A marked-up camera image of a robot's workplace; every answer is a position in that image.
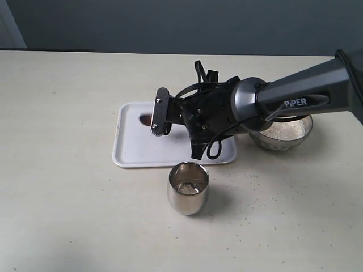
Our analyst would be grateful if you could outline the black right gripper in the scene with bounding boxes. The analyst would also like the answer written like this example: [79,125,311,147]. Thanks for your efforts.
[151,76,240,160]

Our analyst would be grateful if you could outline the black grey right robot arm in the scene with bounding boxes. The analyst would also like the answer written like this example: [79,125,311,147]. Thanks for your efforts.
[150,50,362,160]

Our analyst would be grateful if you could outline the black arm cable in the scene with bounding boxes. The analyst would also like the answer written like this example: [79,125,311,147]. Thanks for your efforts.
[175,60,363,160]

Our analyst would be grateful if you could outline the shiny metal cup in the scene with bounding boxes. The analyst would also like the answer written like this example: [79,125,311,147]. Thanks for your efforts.
[167,161,209,215]

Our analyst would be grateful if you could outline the brown wooden spoon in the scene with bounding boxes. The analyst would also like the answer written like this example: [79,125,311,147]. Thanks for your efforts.
[139,113,152,126]

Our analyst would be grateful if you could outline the white rectangular tray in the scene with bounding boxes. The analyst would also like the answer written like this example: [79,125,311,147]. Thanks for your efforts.
[112,101,238,169]

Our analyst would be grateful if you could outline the steel bowl of rice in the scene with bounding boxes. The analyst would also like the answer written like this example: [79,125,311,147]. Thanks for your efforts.
[249,116,314,151]

